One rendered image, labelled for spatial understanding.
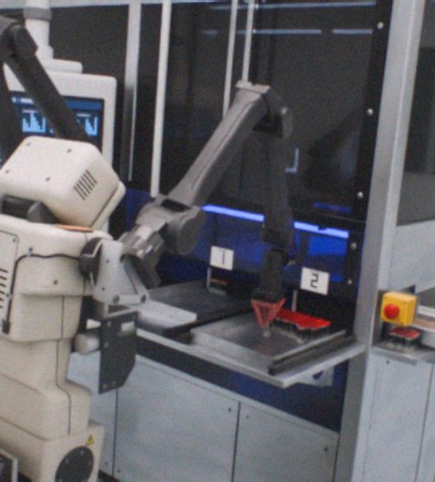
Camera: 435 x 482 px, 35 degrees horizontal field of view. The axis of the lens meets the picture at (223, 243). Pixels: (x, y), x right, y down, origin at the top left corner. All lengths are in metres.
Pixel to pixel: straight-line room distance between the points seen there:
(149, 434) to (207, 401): 0.32
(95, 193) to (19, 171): 0.16
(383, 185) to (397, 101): 0.22
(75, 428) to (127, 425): 1.17
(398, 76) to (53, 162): 0.93
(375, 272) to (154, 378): 0.94
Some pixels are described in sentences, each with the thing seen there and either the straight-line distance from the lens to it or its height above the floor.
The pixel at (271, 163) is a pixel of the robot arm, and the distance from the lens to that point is 1.64.
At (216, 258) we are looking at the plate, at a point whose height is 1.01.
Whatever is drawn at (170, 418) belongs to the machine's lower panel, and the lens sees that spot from 2.48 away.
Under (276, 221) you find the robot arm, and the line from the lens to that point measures 1.76.
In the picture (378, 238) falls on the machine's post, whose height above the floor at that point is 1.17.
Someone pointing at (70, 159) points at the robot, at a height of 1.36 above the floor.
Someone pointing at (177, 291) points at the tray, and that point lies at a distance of 2.25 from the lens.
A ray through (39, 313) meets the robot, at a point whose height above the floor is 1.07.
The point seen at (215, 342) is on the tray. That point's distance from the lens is 1.76.
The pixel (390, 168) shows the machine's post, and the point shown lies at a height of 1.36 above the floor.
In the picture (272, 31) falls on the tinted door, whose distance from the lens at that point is 2.10.
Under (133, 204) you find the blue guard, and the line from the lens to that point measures 2.44.
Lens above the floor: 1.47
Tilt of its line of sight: 11 degrees down
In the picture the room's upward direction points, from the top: 5 degrees clockwise
